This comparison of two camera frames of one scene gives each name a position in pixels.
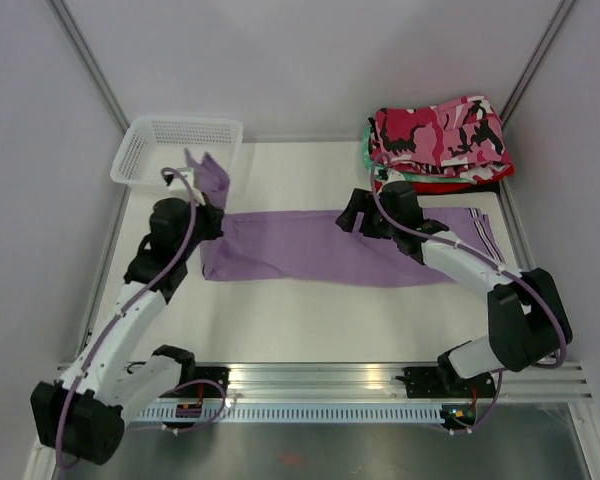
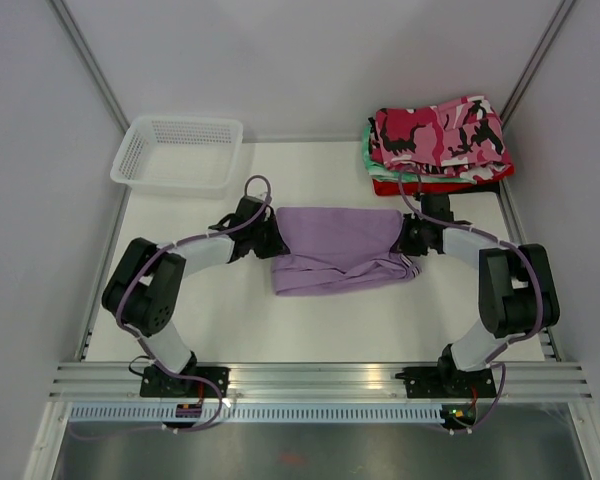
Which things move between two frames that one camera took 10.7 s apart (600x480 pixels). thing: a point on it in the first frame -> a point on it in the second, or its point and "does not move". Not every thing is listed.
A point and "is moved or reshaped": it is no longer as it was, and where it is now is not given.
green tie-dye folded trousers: (411, 176) does not move
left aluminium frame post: (59, 7) does not move
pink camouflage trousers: (464, 136) does not move
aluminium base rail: (344, 382) does not move
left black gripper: (214, 217) -> (277, 247)
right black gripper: (363, 201) -> (403, 246)
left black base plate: (217, 375) does not move
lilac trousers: (310, 248) is moved or reshaped
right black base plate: (429, 383) does not move
